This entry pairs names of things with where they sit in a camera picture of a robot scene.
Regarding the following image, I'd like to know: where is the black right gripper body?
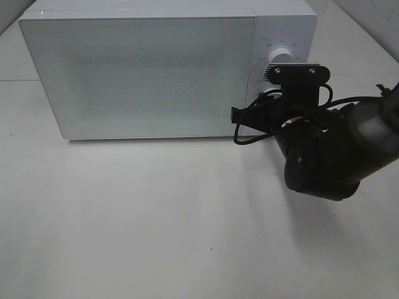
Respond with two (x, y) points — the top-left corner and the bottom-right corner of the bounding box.
(246, 93), (330, 135)

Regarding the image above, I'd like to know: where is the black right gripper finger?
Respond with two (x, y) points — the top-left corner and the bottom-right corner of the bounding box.
(230, 107), (252, 123)

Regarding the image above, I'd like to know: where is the white timer knob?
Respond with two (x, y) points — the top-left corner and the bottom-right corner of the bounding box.
(263, 88), (281, 95)

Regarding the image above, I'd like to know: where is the white microwave door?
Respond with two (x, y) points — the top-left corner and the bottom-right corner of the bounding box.
(20, 17), (254, 140)

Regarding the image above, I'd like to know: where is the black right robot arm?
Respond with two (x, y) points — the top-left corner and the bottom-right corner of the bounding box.
(231, 79), (398, 201)

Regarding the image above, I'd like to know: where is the upper white power knob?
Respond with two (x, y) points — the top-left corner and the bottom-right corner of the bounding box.
(268, 45), (294, 64)

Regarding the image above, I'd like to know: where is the white microwave oven body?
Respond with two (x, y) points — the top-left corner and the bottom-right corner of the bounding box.
(24, 0), (319, 145)

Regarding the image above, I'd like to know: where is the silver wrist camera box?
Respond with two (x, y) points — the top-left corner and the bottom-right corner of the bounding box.
(263, 63), (330, 106)

